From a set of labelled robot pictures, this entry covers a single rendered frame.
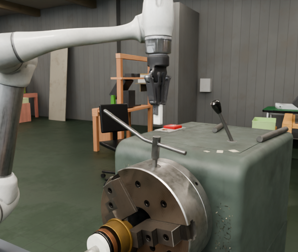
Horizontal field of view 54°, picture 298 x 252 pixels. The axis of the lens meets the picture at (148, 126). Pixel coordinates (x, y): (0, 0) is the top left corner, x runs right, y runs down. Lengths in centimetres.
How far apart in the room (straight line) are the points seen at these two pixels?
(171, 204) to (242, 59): 743
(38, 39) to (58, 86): 981
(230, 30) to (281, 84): 191
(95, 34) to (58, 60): 988
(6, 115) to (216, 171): 82
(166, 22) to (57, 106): 998
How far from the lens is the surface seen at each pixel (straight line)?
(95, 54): 1025
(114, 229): 74
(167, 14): 99
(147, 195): 79
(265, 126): 547
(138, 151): 99
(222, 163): 85
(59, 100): 1079
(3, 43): 106
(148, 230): 75
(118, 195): 81
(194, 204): 78
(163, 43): 98
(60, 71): 1084
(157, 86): 99
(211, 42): 832
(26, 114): 1086
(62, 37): 103
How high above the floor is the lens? 147
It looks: 9 degrees down
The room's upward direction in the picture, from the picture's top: straight up
